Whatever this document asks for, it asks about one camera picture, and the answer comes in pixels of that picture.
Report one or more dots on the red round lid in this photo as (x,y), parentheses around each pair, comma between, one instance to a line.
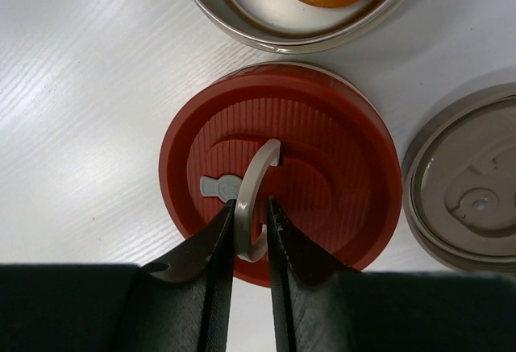
(338,180)

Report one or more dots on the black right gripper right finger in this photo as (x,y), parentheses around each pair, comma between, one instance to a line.
(309,311)

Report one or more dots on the grey round lid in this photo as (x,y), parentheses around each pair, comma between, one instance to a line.
(459,182)

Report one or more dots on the red-based metal lunch tin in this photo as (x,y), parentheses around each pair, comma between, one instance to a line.
(342,76)

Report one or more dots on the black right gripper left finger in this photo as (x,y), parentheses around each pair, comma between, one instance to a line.
(189,290)

